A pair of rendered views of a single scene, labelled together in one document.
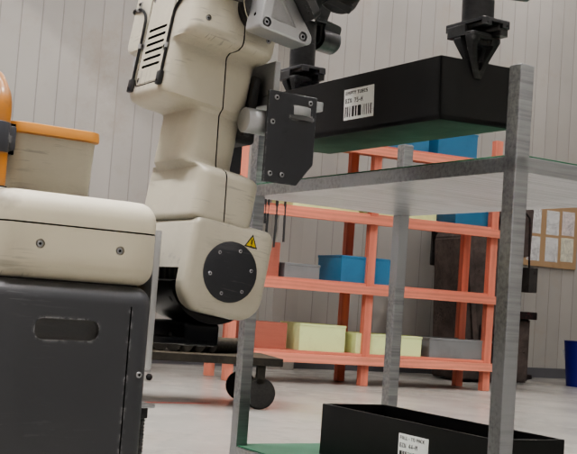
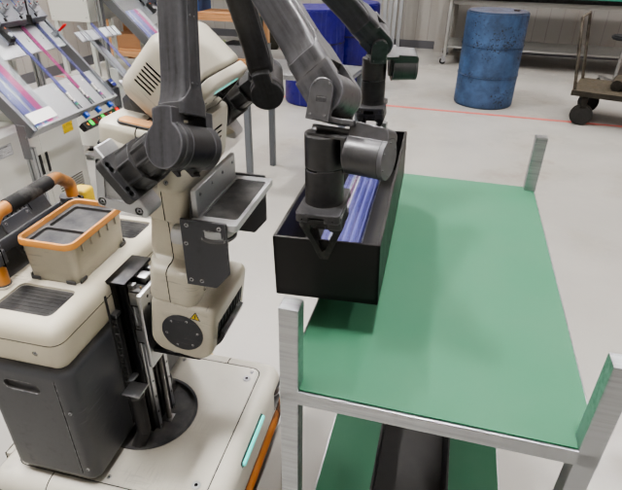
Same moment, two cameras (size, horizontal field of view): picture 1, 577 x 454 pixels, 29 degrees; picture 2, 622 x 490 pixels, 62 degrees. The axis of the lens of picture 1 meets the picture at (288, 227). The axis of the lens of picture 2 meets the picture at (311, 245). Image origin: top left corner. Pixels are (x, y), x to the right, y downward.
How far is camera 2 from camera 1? 183 cm
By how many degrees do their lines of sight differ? 55
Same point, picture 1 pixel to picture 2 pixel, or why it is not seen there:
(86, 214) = (7, 332)
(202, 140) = (158, 239)
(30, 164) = (35, 262)
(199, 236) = (155, 309)
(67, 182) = (59, 272)
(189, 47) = not seen: hidden behind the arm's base
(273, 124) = (188, 245)
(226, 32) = not seen: hidden behind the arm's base
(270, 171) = (190, 278)
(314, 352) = not seen: outside the picture
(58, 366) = (23, 401)
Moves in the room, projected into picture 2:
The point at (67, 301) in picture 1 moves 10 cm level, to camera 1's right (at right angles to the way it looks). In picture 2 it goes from (16, 373) to (31, 398)
